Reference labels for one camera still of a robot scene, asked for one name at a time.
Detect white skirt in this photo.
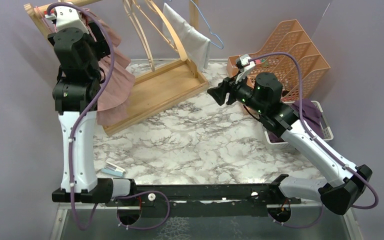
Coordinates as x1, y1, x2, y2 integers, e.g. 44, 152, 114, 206
162, 3, 211, 71

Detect wooden hanger middle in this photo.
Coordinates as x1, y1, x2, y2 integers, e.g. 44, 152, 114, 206
122, 0, 155, 72

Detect purple garment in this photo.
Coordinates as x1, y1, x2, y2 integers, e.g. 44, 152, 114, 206
268, 98, 324, 143

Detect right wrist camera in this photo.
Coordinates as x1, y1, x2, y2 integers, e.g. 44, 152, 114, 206
235, 54, 256, 84

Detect wooden clothes rack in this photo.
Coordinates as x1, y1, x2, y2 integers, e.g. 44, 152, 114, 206
24, 0, 209, 135

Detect wooden hanger right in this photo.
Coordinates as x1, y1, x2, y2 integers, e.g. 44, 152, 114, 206
145, 0, 188, 61

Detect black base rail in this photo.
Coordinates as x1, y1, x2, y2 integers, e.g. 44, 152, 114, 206
106, 180, 301, 218

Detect blue wire hanger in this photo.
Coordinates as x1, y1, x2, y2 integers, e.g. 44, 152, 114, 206
168, 0, 225, 51

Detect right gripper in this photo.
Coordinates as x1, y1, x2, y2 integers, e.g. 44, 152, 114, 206
208, 71, 266, 115

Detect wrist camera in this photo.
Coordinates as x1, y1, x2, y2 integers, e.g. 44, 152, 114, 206
235, 54, 256, 84
44, 6, 90, 34

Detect pink wire hanger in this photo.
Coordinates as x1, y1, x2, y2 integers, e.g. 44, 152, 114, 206
34, 6, 50, 29

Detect white perforated basket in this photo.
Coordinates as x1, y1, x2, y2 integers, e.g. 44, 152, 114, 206
262, 100, 334, 151

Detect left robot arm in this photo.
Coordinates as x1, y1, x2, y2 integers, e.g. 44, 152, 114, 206
48, 21, 137, 206

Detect small white blue box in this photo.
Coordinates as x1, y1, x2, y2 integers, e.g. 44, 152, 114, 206
101, 161, 126, 178

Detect orange plastic desk organizer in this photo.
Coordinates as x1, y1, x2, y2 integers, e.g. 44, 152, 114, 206
246, 19, 331, 103

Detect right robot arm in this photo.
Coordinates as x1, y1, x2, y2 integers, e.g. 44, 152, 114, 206
207, 72, 373, 215

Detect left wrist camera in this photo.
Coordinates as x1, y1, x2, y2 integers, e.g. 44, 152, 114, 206
44, 6, 90, 34

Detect wooden hanger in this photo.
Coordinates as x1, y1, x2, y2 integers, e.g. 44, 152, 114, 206
145, 0, 188, 61
122, 0, 155, 72

